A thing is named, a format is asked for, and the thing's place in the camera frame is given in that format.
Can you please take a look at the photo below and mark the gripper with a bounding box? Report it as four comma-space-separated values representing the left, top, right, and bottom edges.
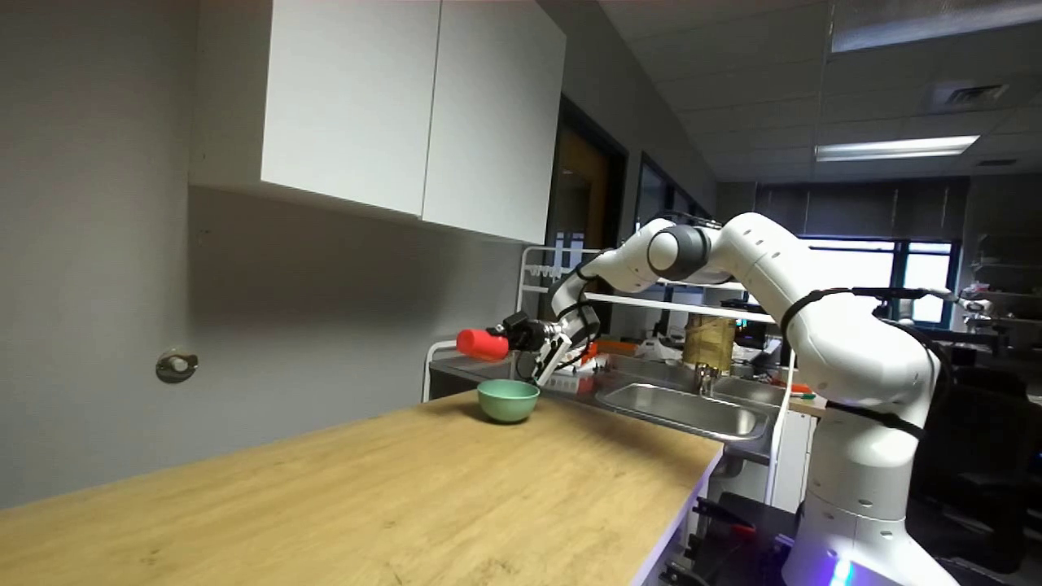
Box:
486, 312, 545, 353

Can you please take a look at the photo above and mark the red cup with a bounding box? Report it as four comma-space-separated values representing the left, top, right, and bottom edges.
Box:
456, 327, 510, 363

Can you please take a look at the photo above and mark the light green bowl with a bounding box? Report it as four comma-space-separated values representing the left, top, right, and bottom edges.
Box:
477, 379, 541, 424

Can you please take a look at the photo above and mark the ceiling light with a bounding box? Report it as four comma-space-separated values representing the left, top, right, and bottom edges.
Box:
830, 0, 1042, 55
816, 134, 981, 163

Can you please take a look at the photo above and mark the dark doorway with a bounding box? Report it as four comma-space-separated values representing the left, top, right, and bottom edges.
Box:
544, 95, 629, 320

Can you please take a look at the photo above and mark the white cabinet door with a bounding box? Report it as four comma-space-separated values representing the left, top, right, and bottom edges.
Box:
260, 0, 442, 217
421, 0, 567, 245

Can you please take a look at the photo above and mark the steel sink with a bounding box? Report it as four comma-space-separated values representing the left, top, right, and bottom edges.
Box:
594, 382, 771, 442

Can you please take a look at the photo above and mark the tan translucent container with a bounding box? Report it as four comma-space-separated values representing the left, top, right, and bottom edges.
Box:
682, 315, 738, 372

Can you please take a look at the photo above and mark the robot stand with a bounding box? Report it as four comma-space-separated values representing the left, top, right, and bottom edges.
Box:
659, 490, 978, 586

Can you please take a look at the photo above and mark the window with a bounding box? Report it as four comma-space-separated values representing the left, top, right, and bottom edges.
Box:
800, 237, 963, 328

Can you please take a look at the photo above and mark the black office chair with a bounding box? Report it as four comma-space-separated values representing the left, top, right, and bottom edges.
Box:
908, 362, 1042, 575

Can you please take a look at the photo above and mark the shelf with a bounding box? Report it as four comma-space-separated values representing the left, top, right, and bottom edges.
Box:
967, 231, 1042, 330

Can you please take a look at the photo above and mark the ceiling vent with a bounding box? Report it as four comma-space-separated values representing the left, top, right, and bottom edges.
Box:
926, 80, 1012, 113

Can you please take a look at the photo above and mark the white wall cabinet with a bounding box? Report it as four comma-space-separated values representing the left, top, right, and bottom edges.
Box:
188, 0, 567, 246

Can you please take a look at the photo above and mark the round metal wall fitting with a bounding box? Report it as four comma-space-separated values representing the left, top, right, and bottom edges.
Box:
155, 349, 199, 384

